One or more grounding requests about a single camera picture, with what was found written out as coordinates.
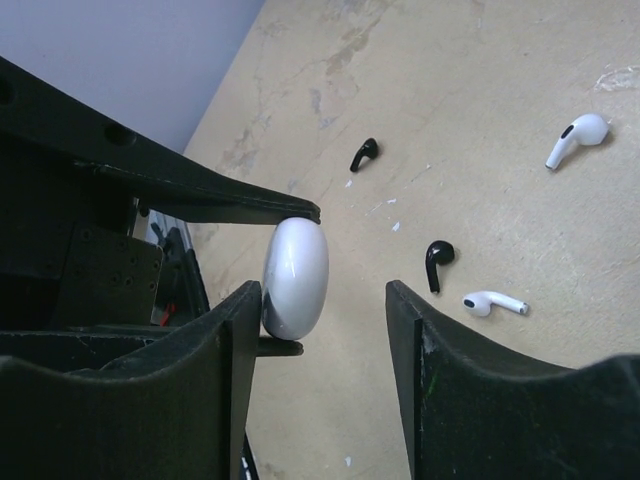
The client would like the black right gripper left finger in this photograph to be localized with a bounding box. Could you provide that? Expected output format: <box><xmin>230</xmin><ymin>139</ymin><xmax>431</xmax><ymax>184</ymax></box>
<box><xmin>0</xmin><ymin>279</ymin><xmax>264</xmax><ymax>480</ymax></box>

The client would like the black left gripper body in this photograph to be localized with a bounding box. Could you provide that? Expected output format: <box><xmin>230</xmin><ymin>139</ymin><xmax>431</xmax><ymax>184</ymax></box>
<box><xmin>1</xmin><ymin>136</ymin><xmax>209</xmax><ymax>331</ymax></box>

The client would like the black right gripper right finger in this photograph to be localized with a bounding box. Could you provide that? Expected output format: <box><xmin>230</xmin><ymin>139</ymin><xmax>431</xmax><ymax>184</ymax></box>
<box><xmin>385</xmin><ymin>280</ymin><xmax>639</xmax><ymax>479</ymax></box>

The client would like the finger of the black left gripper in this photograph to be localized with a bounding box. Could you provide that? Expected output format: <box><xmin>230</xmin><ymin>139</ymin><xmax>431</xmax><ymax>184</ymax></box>
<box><xmin>256</xmin><ymin>337</ymin><xmax>304</xmax><ymax>358</ymax></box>
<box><xmin>1</xmin><ymin>59</ymin><xmax>321</xmax><ymax>223</ymax></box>

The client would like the white earbud charging case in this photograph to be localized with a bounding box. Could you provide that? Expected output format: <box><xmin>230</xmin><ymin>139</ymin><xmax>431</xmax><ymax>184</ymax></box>
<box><xmin>262</xmin><ymin>218</ymin><xmax>329</xmax><ymax>341</ymax></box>

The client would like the white earbud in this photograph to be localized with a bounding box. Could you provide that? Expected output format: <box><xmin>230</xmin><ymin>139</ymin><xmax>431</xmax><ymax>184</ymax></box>
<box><xmin>545</xmin><ymin>113</ymin><xmax>609</xmax><ymax>171</ymax></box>
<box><xmin>462</xmin><ymin>291</ymin><xmax>529</xmax><ymax>317</ymax></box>

